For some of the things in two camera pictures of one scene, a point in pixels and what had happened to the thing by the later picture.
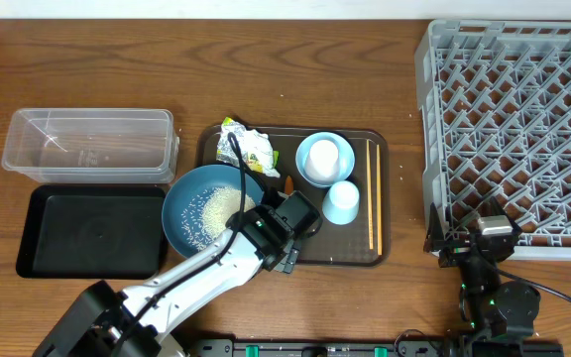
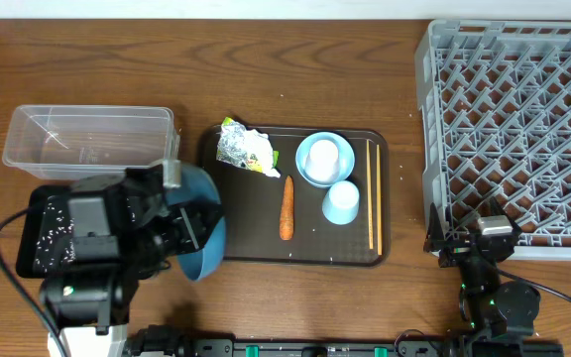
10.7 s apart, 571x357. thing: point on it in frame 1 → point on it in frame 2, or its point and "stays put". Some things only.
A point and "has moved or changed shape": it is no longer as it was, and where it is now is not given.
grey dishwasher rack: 513,110 stays put
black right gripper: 456,249 stays put
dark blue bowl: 183,199 has moved or changed shape
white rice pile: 206,214 → 56,243
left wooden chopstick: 371,240 stays put
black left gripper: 294,247 → 196,229
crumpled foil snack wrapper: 256,148 stays put
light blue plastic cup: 341,202 stays put
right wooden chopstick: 379,200 stays put
